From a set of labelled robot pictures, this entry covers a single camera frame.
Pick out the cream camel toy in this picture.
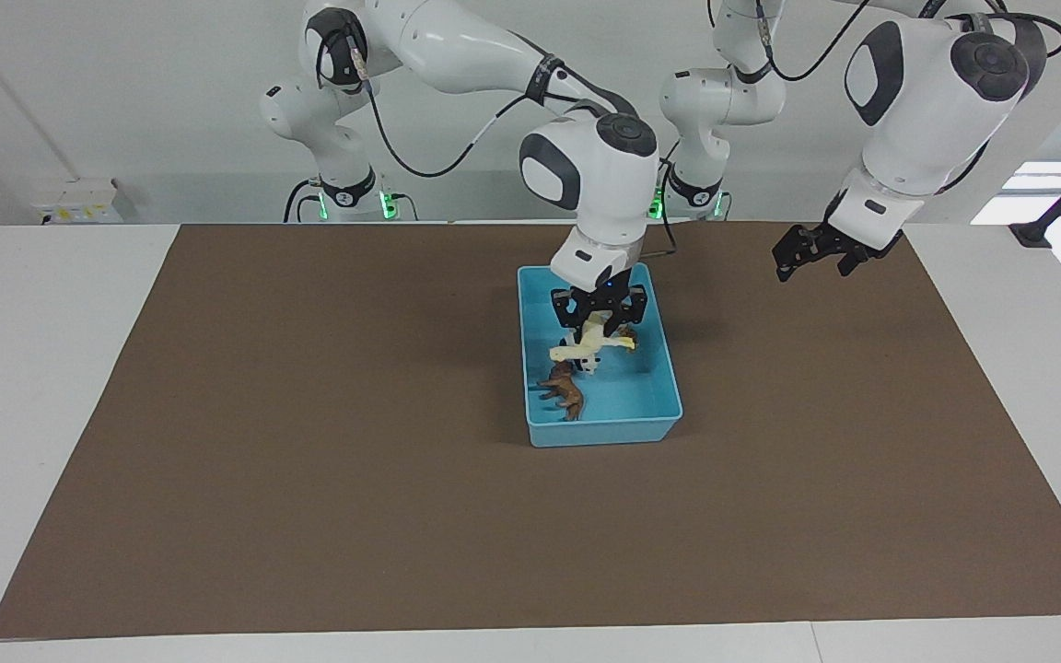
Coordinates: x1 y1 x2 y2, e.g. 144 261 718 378
549 311 639 377

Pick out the brown lion toy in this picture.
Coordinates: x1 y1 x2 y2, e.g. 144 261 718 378
537 361 587 423

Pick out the light blue storage box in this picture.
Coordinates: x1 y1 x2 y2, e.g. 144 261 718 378
517 262 684 449

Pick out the brown table mat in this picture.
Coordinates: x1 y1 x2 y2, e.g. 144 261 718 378
0 221 1061 641

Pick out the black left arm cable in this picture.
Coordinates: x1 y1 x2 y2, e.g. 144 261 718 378
755 0 874 84

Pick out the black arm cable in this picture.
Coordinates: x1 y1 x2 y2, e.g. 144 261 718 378
314 28 679 255
755 0 874 84

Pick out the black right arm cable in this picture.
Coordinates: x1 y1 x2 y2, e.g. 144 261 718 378
314 28 679 255

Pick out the white wall power strip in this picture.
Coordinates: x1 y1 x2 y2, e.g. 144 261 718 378
33 178 123 225

